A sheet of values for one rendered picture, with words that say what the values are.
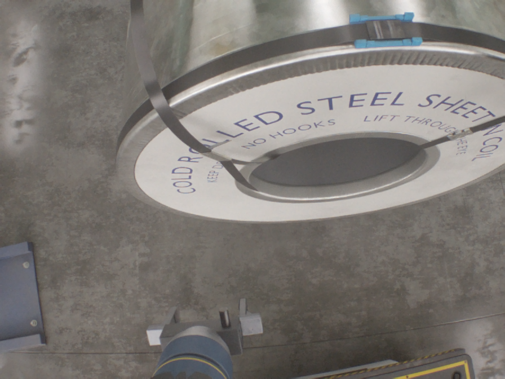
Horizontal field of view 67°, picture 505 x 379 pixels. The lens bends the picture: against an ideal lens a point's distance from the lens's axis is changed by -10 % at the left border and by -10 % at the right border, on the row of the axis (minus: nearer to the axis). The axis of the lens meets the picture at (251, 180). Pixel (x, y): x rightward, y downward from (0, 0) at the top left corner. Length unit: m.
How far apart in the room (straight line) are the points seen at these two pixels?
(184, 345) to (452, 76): 0.62
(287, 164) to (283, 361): 0.89
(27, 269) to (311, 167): 1.42
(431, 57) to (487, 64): 0.12
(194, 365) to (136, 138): 0.50
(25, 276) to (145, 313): 0.62
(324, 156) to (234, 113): 0.73
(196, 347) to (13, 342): 1.63
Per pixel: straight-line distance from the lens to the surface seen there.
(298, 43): 0.67
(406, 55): 0.70
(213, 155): 0.84
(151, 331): 0.77
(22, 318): 2.18
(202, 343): 0.60
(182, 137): 0.80
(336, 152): 1.49
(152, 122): 0.82
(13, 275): 2.22
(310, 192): 1.43
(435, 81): 0.80
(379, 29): 0.68
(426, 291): 2.04
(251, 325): 0.74
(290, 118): 0.83
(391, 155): 1.40
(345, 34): 0.67
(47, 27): 2.78
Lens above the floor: 1.89
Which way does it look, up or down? 72 degrees down
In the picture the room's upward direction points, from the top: 3 degrees counter-clockwise
